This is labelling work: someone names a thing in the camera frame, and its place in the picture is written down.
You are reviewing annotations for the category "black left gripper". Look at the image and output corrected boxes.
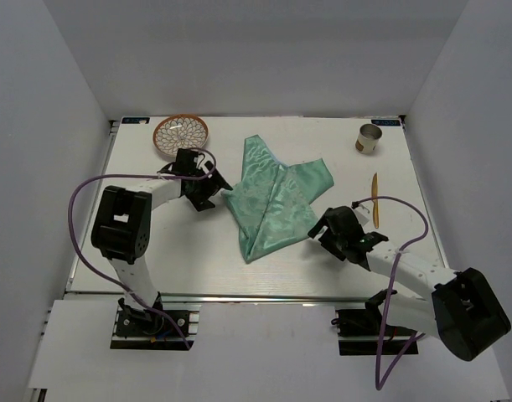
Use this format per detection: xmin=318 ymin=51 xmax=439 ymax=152
xmin=186 ymin=161 xmax=231 ymax=211

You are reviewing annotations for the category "green satin cloth napkin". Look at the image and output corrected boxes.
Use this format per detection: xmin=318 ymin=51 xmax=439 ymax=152
xmin=222 ymin=135 xmax=334 ymax=264

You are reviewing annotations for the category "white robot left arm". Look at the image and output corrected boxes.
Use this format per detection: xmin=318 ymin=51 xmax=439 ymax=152
xmin=91 ymin=148 xmax=232 ymax=337

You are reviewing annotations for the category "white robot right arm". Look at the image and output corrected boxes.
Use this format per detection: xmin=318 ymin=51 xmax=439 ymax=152
xmin=308 ymin=206 xmax=511 ymax=361

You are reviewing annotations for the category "patterned orange rim plate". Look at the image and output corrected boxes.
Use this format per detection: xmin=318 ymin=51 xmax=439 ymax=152
xmin=153 ymin=114 xmax=209 ymax=157

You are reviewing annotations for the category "gold knife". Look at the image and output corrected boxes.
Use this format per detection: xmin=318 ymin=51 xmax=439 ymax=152
xmin=371 ymin=173 xmax=380 ymax=229

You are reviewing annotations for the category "blue label sticker left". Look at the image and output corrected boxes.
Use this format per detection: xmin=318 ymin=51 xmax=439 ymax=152
xmin=121 ymin=117 xmax=150 ymax=125

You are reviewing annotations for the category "blue label sticker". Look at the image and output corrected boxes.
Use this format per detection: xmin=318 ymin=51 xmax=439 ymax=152
xmin=371 ymin=119 xmax=401 ymax=126
xmin=121 ymin=117 xmax=150 ymax=125

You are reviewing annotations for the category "metal cup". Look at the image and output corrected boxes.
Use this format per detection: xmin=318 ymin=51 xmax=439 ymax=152
xmin=354 ymin=124 xmax=382 ymax=154

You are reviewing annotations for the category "blue label sticker right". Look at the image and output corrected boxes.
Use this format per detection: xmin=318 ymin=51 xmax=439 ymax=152
xmin=371 ymin=119 xmax=401 ymax=126

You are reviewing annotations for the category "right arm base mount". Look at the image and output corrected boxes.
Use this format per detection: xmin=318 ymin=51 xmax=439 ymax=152
xmin=331 ymin=309 xmax=413 ymax=357

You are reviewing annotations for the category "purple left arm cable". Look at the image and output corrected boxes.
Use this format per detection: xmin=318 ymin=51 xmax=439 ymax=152
xmin=69 ymin=148 xmax=219 ymax=351

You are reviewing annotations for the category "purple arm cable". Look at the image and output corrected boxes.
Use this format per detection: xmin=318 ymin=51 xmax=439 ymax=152
xmin=351 ymin=195 xmax=429 ymax=391
xmin=69 ymin=148 xmax=219 ymax=351

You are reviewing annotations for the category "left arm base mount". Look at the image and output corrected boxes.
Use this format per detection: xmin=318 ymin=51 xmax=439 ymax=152
xmin=110 ymin=297 xmax=199 ymax=351

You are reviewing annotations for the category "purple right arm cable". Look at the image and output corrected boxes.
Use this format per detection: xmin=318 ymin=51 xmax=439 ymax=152
xmin=351 ymin=195 xmax=429 ymax=391

